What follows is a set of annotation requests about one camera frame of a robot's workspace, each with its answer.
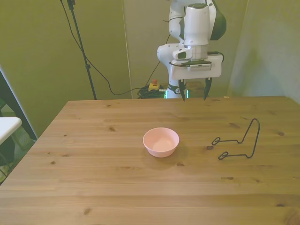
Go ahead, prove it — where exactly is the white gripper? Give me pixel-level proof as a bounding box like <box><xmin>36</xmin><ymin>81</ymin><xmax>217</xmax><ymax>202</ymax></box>
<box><xmin>169</xmin><ymin>53</ymin><xmax>223</xmax><ymax>103</ymax></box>

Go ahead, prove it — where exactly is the pink plastic bowl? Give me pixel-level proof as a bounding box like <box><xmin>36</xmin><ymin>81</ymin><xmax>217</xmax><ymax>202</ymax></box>
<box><xmin>142</xmin><ymin>127</ymin><xmax>180</xmax><ymax>158</ymax></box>

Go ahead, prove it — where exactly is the yellow emergency stop button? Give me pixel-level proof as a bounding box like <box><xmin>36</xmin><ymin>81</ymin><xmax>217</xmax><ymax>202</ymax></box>
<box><xmin>148</xmin><ymin>79</ymin><xmax>161</xmax><ymax>92</ymax></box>

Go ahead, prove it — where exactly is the black tripod stand pole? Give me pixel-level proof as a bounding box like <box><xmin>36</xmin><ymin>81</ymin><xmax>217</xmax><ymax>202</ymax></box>
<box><xmin>66</xmin><ymin>0</ymin><xmax>98</xmax><ymax>100</ymax></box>

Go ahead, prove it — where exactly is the dark slanted panel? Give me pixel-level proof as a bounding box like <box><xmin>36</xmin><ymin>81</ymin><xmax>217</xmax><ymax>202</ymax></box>
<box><xmin>0</xmin><ymin>67</ymin><xmax>38</xmax><ymax>141</ymax></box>

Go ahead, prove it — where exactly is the white side table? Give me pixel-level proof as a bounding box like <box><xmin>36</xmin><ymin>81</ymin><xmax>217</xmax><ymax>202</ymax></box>
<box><xmin>0</xmin><ymin>117</ymin><xmax>23</xmax><ymax>146</ymax></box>

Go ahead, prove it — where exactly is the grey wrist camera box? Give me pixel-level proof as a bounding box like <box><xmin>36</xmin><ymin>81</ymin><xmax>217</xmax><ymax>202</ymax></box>
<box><xmin>170</xmin><ymin>60</ymin><xmax>213</xmax><ymax>72</ymax></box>

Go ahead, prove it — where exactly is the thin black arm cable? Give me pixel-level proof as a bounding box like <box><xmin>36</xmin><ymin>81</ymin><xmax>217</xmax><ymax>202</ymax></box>
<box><xmin>149</xmin><ymin>34</ymin><xmax>172</xmax><ymax>85</ymax></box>

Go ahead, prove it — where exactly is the coiled green cable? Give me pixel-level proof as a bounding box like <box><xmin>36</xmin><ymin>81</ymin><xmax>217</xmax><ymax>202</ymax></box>
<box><xmin>136</xmin><ymin>85</ymin><xmax>168</xmax><ymax>99</ymax></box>

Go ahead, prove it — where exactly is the black wire bowl stand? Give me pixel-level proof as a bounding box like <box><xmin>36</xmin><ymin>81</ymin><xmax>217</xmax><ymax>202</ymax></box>
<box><xmin>211</xmin><ymin>118</ymin><xmax>261</xmax><ymax>161</ymax></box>

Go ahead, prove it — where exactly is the long black floor cable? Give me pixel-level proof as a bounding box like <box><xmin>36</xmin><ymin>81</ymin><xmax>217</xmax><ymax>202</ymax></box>
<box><xmin>59</xmin><ymin>0</ymin><xmax>152</xmax><ymax>96</ymax></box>

